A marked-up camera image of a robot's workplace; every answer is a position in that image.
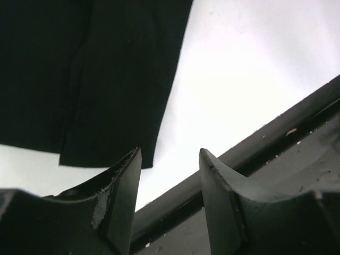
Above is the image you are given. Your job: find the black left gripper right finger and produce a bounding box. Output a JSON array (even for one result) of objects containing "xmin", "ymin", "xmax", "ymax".
[{"xmin": 199, "ymin": 149, "xmax": 339, "ymax": 254}]

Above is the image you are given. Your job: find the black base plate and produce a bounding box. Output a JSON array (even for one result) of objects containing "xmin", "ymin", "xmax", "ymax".
[{"xmin": 130, "ymin": 78, "xmax": 339, "ymax": 254}]

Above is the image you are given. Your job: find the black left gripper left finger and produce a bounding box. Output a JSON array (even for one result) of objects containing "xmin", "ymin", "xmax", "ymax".
[{"xmin": 1, "ymin": 148, "xmax": 141, "ymax": 254}]

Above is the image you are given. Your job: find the black t-shirt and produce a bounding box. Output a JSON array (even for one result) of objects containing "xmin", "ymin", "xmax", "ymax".
[{"xmin": 1, "ymin": 0, "xmax": 192, "ymax": 168}]

